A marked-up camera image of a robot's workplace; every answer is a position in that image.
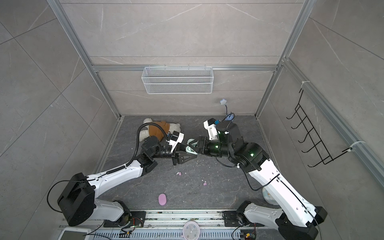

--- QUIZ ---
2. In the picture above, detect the white plush dog brown shirt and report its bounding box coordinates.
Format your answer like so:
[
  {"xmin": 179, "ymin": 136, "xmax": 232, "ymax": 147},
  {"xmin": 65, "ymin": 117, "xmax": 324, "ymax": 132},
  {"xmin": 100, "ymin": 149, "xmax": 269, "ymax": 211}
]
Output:
[{"xmin": 139, "ymin": 118, "xmax": 181, "ymax": 142}]

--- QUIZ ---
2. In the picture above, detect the black wall hook rack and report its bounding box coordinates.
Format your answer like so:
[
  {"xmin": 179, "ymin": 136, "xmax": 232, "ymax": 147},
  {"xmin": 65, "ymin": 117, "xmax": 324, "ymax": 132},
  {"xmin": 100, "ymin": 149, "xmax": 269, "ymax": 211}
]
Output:
[{"xmin": 286, "ymin": 89, "xmax": 353, "ymax": 168}]

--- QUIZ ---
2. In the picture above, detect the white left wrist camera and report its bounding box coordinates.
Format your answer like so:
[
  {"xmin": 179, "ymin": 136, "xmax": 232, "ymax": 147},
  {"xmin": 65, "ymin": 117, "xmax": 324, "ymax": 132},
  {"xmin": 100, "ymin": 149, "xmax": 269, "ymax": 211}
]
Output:
[{"xmin": 168, "ymin": 131, "xmax": 184, "ymax": 153}]

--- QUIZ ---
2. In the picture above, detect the white tablet device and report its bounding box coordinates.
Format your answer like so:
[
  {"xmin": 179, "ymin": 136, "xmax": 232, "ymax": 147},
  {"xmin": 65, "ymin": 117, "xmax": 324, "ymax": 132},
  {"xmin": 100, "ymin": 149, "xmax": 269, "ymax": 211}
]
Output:
[{"xmin": 58, "ymin": 227, "xmax": 91, "ymax": 240}]

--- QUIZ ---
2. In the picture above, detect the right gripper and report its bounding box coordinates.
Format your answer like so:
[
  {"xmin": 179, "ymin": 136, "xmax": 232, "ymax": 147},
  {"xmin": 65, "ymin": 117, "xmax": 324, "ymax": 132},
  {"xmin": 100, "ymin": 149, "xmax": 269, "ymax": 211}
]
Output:
[{"xmin": 188, "ymin": 135, "xmax": 235, "ymax": 158}]

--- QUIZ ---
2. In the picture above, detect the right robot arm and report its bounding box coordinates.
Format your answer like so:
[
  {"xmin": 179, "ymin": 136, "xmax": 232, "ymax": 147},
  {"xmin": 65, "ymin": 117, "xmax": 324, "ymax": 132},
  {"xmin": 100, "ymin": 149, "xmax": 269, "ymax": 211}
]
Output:
[{"xmin": 188, "ymin": 119, "xmax": 328, "ymax": 240}]

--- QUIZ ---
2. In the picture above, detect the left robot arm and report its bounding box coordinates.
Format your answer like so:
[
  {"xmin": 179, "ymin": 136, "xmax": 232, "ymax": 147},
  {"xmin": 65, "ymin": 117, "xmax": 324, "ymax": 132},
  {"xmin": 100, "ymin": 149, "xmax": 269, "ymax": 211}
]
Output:
[{"xmin": 57, "ymin": 132, "xmax": 197, "ymax": 227}]

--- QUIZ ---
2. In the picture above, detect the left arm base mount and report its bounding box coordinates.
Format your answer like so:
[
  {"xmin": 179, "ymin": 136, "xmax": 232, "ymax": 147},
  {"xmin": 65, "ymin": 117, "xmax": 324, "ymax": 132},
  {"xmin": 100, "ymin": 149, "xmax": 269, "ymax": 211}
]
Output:
[{"xmin": 103, "ymin": 211, "xmax": 147, "ymax": 228}]

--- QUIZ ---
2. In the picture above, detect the mint green charging case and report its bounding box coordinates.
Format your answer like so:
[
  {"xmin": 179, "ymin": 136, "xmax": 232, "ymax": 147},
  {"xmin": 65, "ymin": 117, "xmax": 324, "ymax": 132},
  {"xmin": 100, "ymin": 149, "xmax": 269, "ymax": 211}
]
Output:
[{"xmin": 186, "ymin": 139, "xmax": 198, "ymax": 151}]

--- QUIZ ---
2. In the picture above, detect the white wire wall basket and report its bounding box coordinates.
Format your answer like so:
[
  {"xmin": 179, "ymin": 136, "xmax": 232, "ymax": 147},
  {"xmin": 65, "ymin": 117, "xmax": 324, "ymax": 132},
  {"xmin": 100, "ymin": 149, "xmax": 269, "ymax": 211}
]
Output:
[{"xmin": 142, "ymin": 67, "xmax": 214, "ymax": 95}]

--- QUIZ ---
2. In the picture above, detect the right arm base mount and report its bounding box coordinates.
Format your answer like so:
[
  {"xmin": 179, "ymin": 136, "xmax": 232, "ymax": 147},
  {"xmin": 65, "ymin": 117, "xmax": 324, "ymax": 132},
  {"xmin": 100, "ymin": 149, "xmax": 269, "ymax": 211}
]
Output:
[{"xmin": 222, "ymin": 211, "xmax": 250, "ymax": 227}]

